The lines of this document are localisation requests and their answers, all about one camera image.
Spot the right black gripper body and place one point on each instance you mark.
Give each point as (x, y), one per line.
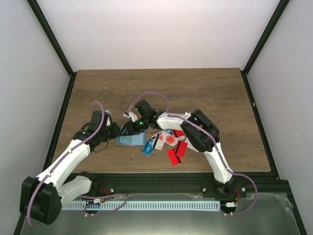
(138, 129)

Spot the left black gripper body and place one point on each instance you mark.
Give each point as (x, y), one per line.
(113, 134)

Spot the teal leather card holder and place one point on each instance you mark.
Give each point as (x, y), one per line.
(134, 140)

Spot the red card with black stripe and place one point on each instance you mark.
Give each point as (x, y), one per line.
(174, 159)

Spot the large red card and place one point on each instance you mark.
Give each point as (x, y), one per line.
(180, 149)

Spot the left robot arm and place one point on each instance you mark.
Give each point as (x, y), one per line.
(43, 197)

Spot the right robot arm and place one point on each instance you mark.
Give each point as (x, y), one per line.
(202, 133)

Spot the blue credit card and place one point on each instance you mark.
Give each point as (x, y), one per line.
(147, 149)

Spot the white card with black stripe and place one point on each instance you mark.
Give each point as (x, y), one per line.
(157, 141)

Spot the white card with red circle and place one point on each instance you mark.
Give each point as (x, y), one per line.
(169, 139)

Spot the red card upper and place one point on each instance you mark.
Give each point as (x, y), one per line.
(177, 133)

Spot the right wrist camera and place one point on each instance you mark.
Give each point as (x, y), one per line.
(130, 115)

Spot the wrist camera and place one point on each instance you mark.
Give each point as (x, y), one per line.
(130, 115)
(108, 113)

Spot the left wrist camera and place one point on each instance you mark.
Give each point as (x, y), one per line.
(108, 113)

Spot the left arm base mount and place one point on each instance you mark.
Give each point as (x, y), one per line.
(101, 193)

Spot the light blue slotted cable duct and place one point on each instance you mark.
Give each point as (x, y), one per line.
(145, 206)

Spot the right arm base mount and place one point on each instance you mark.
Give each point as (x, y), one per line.
(220, 191)

